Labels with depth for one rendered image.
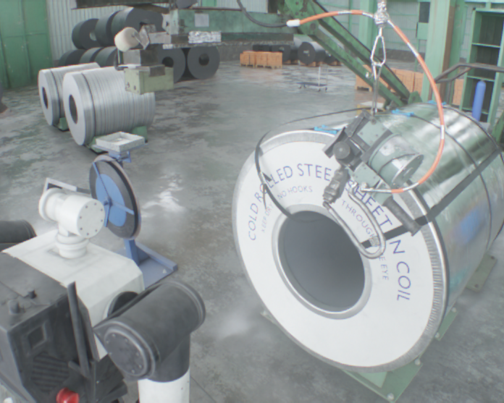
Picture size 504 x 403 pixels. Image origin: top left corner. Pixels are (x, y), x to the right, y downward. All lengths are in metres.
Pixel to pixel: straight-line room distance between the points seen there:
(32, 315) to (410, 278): 1.21
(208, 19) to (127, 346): 1.40
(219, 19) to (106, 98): 4.35
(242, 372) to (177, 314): 1.64
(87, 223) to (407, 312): 1.21
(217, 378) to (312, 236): 0.96
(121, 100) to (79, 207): 5.39
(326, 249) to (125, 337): 1.67
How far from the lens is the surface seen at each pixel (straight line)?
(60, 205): 0.64
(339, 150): 1.18
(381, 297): 1.51
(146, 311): 0.52
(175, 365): 0.58
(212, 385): 2.11
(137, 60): 1.88
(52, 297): 0.58
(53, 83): 8.06
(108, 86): 5.96
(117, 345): 0.52
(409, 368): 2.30
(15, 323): 0.54
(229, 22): 1.72
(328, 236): 2.08
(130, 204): 2.45
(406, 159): 1.08
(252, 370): 2.16
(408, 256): 1.36
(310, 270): 1.93
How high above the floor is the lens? 1.72
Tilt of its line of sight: 26 degrees down
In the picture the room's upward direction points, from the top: straight up
